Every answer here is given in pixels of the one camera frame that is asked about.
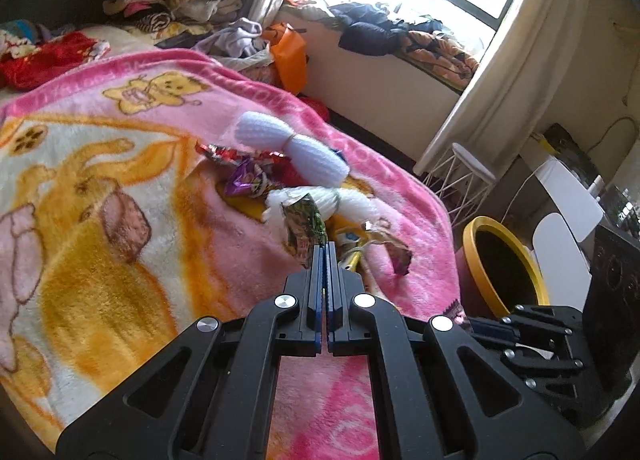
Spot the small purple snack wrapper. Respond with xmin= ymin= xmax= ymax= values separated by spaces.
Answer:
xmin=445 ymin=300 xmax=473 ymax=335

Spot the orange bag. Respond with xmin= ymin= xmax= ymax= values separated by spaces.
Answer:
xmin=264 ymin=23 xmax=309 ymax=95

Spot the orange patterned quilt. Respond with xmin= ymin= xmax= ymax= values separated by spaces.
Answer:
xmin=395 ymin=15 xmax=481 ymax=91

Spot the white cable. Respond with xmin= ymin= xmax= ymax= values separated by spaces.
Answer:
xmin=499 ymin=171 xmax=540 ymax=227

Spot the dark puffer jacket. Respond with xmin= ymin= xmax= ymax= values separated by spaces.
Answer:
xmin=330 ymin=1 xmax=413 ymax=57

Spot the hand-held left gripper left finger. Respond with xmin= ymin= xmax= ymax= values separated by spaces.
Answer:
xmin=55 ymin=245 xmax=326 ymax=460

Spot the white wire stool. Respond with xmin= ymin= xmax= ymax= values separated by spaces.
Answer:
xmin=424 ymin=141 xmax=497 ymax=228

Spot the orange striped cloth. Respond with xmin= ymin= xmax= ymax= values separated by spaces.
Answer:
xmin=282 ymin=0 xmax=332 ymax=19

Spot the red toy piece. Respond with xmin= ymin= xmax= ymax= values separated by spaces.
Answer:
xmin=270 ymin=159 xmax=303 ymax=189

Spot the white desk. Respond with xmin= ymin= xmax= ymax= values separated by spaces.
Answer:
xmin=519 ymin=133 xmax=640 ymax=241

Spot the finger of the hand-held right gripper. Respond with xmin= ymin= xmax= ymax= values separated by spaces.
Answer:
xmin=469 ymin=304 xmax=585 ymax=355
xmin=501 ymin=347 xmax=587 ymax=405

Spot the cream bed sheet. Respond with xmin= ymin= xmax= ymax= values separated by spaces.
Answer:
xmin=75 ymin=22 xmax=168 ymax=57

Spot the yellow snack wrapper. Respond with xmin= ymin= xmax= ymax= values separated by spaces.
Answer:
xmin=334 ymin=227 xmax=373 ymax=273

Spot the dark bag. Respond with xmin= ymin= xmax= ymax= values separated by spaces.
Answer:
xmin=542 ymin=121 xmax=602 ymax=182

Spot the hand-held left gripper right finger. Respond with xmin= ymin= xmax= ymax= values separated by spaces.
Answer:
xmin=327 ymin=244 xmax=587 ymax=460

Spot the pink printed blanket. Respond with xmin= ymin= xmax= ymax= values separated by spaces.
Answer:
xmin=0 ymin=48 xmax=463 ymax=460

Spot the red silver candy wrapper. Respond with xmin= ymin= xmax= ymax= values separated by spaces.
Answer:
xmin=195 ymin=141 xmax=246 ymax=163

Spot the brown torn snack wrapper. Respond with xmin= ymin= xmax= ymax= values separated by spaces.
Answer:
xmin=364 ymin=219 xmax=415 ymax=277

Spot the red cloth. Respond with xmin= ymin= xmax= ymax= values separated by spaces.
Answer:
xmin=0 ymin=32 xmax=110 ymax=92

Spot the green snack wrapper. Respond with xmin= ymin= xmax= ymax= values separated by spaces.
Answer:
xmin=281 ymin=193 xmax=329 ymax=257

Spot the yellow rimmed waste bin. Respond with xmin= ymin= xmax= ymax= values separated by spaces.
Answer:
xmin=456 ymin=215 xmax=551 ymax=323

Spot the grey garment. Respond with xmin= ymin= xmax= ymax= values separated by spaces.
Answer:
xmin=191 ymin=17 xmax=273 ymax=62

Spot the purple foil snack wrapper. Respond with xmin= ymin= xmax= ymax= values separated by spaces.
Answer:
xmin=222 ymin=157 xmax=281 ymax=200

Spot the patterned colourful cloth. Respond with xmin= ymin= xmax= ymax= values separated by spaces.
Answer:
xmin=0 ymin=17 xmax=53 ymax=60

